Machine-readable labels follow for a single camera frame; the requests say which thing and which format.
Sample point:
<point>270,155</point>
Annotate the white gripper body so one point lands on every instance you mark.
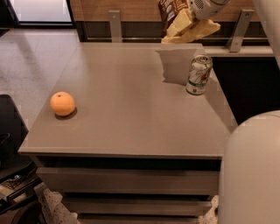
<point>206,10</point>

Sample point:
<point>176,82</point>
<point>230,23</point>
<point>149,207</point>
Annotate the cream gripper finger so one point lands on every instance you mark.
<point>202,29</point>
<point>181,23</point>

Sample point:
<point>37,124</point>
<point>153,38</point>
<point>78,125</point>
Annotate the brown chip bag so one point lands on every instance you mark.
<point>169,9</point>

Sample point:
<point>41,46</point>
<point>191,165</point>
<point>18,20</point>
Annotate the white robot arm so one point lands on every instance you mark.
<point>249,191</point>

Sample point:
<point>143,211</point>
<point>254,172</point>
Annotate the grey drawer cabinet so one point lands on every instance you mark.
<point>138,148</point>

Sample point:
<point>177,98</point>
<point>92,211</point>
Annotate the orange fruit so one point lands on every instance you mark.
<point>62,104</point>

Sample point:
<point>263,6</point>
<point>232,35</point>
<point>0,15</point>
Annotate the window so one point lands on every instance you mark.
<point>41,11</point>

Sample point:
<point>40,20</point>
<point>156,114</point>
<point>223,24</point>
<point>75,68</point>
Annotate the black chair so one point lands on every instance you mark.
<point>22,205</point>

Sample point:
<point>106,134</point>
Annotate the right metal wall bracket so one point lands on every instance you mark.
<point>234,44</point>

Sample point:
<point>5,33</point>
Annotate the metal wall bracket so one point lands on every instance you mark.
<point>234,44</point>
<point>114,17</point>

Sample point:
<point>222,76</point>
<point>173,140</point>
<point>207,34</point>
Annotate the left metal wall bracket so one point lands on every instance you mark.
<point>114,17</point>

